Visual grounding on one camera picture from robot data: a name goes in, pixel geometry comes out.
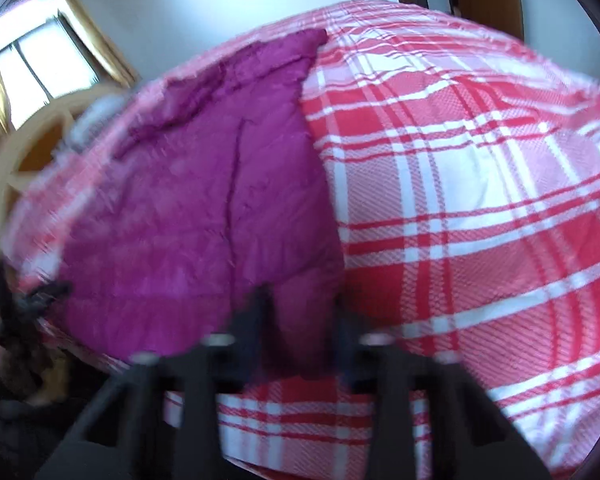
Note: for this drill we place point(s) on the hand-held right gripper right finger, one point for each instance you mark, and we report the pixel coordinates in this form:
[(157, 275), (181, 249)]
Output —
[(347, 340)]

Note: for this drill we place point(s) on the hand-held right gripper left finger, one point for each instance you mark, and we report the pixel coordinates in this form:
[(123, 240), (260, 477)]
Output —
[(252, 325)]

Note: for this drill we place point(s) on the purple down jacket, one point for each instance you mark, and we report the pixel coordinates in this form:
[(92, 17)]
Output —
[(180, 230)]

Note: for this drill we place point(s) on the cream and wood headboard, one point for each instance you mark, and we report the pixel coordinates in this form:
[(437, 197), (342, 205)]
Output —
[(35, 150)]

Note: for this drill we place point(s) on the striped pillow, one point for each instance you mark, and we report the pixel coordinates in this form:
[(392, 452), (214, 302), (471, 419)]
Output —
[(97, 120)]

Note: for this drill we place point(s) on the bed with red plaid sheet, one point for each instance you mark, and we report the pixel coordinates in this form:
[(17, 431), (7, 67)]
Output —
[(455, 185)]

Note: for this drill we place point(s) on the window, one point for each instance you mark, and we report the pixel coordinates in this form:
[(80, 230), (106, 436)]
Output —
[(42, 70)]

